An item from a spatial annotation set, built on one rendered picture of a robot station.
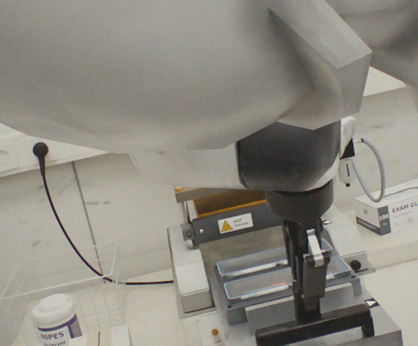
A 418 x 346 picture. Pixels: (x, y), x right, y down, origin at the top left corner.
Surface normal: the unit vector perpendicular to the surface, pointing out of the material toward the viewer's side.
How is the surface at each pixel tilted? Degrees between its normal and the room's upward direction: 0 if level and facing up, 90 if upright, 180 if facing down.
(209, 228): 90
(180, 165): 115
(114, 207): 90
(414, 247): 90
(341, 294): 90
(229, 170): 110
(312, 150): 101
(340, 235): 41
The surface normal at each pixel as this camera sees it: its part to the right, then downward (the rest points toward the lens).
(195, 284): -0.07, -0.57
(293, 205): -0.24, 0.59
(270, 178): -0.21, 0.79
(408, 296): -0.20, -0.95
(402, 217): 0.27, 0.19
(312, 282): 0.21, 0.72
